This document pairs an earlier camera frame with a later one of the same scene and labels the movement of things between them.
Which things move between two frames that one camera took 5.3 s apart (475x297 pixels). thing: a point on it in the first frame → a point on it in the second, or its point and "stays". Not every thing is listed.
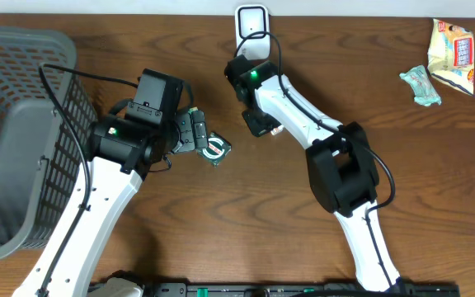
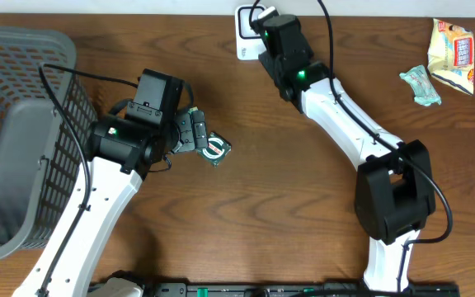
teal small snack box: x=193 y=109 stays
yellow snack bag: x=451 y=56 stays
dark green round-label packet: x=218 y=148 stays
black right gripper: x=255 y=128 → x=265 y=59
